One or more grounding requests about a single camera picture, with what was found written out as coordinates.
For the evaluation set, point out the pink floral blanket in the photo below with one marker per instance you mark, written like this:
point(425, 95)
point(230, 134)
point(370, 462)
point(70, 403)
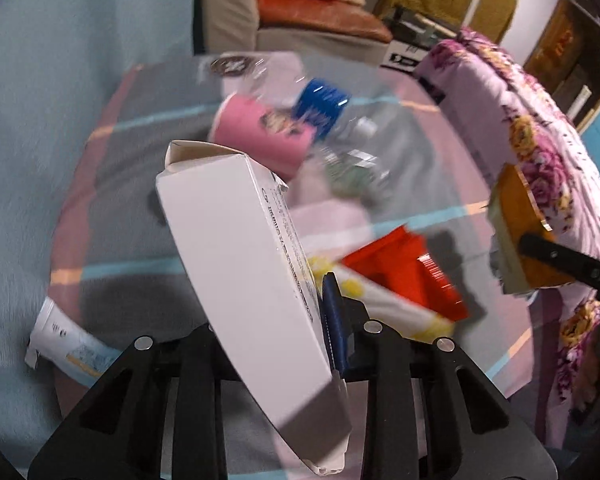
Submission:
point(545, 125)

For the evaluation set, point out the black box white label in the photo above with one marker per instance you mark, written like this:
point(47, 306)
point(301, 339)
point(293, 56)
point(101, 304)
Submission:
point(410, 52)

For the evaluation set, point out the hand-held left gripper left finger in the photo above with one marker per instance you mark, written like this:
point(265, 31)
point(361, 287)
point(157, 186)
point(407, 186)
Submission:
point(200, 360)

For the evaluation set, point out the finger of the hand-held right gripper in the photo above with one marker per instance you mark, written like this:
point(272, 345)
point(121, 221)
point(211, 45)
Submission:
point(580, 270)

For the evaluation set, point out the beige orange sofa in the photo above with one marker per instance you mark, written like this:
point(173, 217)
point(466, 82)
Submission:
point(230, 10)

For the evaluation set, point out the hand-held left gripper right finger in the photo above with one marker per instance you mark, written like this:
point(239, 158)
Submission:
point(334, 320)

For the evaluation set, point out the pink paper cup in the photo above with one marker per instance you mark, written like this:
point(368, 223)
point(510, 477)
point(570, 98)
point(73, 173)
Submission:
point(260, 135)

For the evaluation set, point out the light blue bed sheet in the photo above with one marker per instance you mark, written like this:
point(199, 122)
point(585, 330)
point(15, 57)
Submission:
point(55, 60)

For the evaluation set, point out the white cardboard box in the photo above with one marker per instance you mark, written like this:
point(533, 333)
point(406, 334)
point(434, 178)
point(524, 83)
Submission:
point(240, 260)

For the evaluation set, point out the white squeeze tube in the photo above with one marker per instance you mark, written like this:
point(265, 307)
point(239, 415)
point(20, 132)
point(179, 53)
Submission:
point(60, 332)

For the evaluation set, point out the brown wooden door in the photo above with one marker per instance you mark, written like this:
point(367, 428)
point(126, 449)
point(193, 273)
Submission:
point(555, 40)

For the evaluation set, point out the clear plastic bottle blue label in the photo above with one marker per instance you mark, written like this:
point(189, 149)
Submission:
point(322, 102)

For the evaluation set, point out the red snack packet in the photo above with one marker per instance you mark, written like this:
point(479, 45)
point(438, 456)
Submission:
point(405, 270)

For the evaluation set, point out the wooden frame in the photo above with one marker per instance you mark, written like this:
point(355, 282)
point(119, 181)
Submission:
point(595, 90)

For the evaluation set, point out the clear packet with dark logo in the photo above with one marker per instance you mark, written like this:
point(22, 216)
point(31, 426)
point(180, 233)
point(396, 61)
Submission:
point(230, 65)

